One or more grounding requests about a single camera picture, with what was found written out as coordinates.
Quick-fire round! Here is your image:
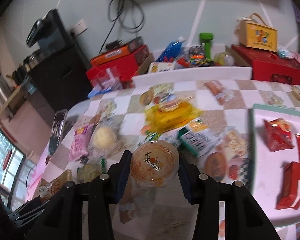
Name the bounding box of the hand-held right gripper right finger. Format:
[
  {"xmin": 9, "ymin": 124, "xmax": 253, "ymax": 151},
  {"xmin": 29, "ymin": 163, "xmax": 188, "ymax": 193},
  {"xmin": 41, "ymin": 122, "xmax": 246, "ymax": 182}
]
[{"xmin": 177, "ymin": 152, "xmax": 282, "ymax": 240}]

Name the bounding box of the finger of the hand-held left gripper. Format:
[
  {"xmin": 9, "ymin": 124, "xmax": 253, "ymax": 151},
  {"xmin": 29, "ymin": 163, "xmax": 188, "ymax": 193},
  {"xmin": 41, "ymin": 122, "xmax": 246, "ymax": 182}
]
[{"xmin": 7, "ymin": 196, "xmax": 52, "ymax": 222}]

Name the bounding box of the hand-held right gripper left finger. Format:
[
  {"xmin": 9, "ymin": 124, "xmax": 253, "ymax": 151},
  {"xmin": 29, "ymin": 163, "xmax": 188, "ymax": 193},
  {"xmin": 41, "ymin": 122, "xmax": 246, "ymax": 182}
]
[{"xmin": 34, "ymin": 150, "xmax": 133, "ymax": 240}]

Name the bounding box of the tan and orange snack packet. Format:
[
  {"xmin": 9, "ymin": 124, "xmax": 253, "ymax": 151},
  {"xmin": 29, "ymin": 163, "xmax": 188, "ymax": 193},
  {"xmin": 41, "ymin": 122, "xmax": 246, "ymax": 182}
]
[{"xmin": 39, "ymin": 169, "xmax": 73, "ymax": 204}]

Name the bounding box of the orange jelly cup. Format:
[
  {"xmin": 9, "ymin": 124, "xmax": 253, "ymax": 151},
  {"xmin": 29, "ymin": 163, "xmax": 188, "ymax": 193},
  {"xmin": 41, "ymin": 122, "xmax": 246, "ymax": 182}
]
[{"xmin": 130, "ymin": 141, "xmax": 180, "ymax": 188}]

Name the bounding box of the pink snack packet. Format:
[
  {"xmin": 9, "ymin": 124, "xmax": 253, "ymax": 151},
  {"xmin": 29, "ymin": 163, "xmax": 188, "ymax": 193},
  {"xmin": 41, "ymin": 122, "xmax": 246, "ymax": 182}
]
[{"xmin": 69, "ymin": 125, "xmax": 93, "ymax": 161}]

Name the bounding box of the yellow soft bread packet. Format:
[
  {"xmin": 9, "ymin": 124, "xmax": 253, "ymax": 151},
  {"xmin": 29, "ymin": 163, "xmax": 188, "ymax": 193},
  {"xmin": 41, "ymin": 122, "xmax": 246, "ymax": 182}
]
[{"xmin": 144, "ymin": 100, "xmax": 203, "ymax": 133}]

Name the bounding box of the teal shallow cardboard box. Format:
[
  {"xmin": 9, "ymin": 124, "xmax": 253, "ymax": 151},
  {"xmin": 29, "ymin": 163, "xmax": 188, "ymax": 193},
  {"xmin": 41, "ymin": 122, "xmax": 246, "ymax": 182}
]
[{"xmin": 249, "ymin": 103, "xmax": 300, "ymax": 228}]

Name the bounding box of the small red snack packet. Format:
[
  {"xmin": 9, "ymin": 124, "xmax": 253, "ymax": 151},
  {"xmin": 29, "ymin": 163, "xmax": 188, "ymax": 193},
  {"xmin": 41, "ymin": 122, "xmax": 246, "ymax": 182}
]
[{"xmin": 262, "ymin": 118, "xmax": 294, "ymax": 152}]

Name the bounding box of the red box-shaped snack packet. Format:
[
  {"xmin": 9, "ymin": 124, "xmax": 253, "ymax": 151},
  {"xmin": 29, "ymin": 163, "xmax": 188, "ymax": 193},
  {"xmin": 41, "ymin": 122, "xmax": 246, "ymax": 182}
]
[{"xmin": 276, "ymin": 161, "xmax": 300, "ymax": 210}]

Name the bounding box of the cream bun in clear packet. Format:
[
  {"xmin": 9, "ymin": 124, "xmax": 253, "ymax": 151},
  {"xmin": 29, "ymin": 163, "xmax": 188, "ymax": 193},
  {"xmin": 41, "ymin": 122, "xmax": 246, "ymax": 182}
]
[{"xmin": 90, "ymin": 122, "xmax": 119, "ymax": 153}]

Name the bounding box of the green snack packet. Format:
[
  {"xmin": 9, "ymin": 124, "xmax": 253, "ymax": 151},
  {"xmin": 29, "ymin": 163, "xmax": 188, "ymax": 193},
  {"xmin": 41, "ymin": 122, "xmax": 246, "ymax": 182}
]
[{"xmin": 141, "ymin": 129, "xmax": 165, "ymax": 142}]

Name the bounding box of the black smartphone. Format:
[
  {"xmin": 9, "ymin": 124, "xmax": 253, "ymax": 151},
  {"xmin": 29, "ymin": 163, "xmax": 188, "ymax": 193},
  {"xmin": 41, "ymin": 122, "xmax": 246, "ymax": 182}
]
[{"xmin": 46, "ymin": 109, "xmax": 68, "ymax": 157}]

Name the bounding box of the blue and white box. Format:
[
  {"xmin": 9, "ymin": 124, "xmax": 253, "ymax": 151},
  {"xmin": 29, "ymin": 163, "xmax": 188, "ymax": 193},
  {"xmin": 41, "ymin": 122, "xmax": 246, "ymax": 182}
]
[{"xmin": 87, "ymin": 80, "xmax": 123, "ymax": 98}]

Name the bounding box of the clear plastic box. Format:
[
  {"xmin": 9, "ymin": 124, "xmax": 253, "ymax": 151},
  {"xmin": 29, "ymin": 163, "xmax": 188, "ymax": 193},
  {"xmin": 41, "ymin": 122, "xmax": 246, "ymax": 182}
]
[{"xmin": 90, "ymin": 66, "xmax": 122, "ymax": 93}]

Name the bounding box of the cardboard box with white front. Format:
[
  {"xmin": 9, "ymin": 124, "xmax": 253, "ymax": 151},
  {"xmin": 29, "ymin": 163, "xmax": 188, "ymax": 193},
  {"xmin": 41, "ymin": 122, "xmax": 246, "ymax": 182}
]
[{"xmin": 131, "ymin": 45, "xmax": 252, "ymax": 88}]

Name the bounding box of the plain red box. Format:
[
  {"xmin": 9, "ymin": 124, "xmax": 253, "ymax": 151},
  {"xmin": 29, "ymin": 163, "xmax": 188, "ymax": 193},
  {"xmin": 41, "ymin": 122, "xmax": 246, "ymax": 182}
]
[{"xmin": 86, "ymin": 55, "xmax": 138, "ymax": 90}]

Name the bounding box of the black cabinet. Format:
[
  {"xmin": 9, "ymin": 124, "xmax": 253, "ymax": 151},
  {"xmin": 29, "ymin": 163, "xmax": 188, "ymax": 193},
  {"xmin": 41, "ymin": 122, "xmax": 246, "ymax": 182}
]
[{"xmin": 27, "ymin": 40, "xmax": 93, "ymax": 113}]

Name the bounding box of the small white and yellow box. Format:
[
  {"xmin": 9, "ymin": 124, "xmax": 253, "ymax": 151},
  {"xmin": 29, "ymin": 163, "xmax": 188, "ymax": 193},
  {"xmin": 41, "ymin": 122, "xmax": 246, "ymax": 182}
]
[{"xmin": 148, "ymin": 62, "xmax": 175, "ymax": 73}]

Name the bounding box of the red toy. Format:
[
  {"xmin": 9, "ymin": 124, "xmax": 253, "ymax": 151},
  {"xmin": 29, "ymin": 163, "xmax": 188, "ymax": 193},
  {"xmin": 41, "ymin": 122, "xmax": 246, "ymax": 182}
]
[{"xmin": 176, "ymin": 56, "xmax": 190, "ymax": 68}]

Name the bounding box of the pile of colourful toys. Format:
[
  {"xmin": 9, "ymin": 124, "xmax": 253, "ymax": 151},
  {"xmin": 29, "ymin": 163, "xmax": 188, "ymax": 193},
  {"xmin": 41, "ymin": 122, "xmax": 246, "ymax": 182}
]
[{"xmin": 189, "ymin": 55, "xmax": 214, "ymax": 67}]

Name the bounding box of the dark red patterned box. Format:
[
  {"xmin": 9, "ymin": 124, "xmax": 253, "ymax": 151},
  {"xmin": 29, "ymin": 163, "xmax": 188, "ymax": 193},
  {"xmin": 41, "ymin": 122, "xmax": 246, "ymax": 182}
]
[{"xmin": 134, "ymin": 44, "xmax": 150, "ymax": 70}]

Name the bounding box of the orange flat box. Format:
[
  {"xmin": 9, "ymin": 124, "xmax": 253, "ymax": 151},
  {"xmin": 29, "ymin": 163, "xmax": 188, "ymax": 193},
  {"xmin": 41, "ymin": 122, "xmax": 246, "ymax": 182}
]
[{"xmin": 90, "ymin": 44, "xmax": 130, "ymax": 67}]

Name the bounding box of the steel thermos jug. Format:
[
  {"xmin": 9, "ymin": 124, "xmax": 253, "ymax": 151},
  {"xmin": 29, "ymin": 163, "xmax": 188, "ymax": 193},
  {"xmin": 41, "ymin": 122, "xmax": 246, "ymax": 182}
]
[{"xmin": 0, "ymin": 72, "xmax": 13, "ymax": 105}]

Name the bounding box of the clear plastic bottle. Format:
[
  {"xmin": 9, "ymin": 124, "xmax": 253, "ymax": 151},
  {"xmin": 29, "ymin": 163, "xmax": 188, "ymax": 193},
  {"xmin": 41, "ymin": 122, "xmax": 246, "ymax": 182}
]
[{"xmin": 214, "ymin": 51, "xmax": 235, "ymax": 66}]

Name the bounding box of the blue bead-filled bottle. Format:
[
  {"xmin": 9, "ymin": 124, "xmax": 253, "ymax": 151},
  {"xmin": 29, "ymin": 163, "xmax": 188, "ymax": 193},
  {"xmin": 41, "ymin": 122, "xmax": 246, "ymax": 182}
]
[{"xmin": 155, "ymin": 36, "xmax": 186, "ymax": 63}]

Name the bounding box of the dark flat box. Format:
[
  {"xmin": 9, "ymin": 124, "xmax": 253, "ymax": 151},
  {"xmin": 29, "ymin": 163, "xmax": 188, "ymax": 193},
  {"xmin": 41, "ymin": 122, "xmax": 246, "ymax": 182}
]
[{"xmin": 126, "ymin": 36, "xmax": 143, "ymax": 53}]

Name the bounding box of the black power adapter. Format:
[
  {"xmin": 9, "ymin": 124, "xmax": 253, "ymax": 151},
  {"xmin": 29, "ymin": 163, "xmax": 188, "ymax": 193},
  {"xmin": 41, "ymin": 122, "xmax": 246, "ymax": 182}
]
[{"xmin": 105, "ymin": 39, "xmax": 124, "ymax": 49}]

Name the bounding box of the green dumbbell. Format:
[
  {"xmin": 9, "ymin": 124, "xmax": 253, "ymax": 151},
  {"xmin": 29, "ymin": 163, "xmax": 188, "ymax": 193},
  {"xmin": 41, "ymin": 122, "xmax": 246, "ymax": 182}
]
[{"xmin": 199, "ymin": 32, "xmax": 215, "ymax": 60}]

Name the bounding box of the large red gift box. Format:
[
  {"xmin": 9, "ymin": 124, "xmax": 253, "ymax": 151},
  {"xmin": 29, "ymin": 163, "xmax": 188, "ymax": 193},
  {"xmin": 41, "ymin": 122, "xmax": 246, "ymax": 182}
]
[{"xmin": 231, "ymin": 44, "xmax": 300, "ymax": 85}]

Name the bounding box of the steel kettle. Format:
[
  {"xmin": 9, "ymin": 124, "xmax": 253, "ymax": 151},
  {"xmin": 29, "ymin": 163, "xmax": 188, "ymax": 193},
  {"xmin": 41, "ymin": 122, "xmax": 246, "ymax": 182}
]
[{"xmin": 22, "ymin": 51, "xmax": 44, "ymax": 72}]

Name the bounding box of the black countertop appliance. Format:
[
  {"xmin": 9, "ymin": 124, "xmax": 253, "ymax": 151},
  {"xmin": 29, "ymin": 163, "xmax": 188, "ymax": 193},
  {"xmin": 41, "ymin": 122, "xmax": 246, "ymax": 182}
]
[{"xmin": 26, "ymin": 9, "xmax": 70, "ymax": 53}]

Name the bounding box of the light blue packet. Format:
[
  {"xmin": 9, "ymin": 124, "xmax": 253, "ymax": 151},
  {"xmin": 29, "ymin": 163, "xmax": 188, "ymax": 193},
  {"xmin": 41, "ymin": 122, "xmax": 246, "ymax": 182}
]
[{"xmin": 277, "ymin": 45, "xmax": 294, "ymax": 58}]

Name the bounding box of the white wall socket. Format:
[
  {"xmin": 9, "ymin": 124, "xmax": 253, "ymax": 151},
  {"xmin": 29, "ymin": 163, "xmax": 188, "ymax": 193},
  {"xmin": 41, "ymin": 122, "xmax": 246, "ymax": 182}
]
[{"xmin": 70, "ymin": 19, "xmax": 87, "ymax": 37}]

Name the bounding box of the yellow gift box with handle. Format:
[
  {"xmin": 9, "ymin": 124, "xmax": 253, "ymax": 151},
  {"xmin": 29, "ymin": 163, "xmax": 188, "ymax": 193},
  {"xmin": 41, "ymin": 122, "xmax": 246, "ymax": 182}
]
[{"xmin": 236, "ymin": 14, "xmax": 278, "ymax": 53}]

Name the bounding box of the black cable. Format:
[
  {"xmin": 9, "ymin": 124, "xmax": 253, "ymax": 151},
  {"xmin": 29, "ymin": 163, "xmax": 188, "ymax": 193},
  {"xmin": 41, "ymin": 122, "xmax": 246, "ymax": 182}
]
[{"xmin": 100, "ymin": 0, "xmax": 144, "ymax": 52}]

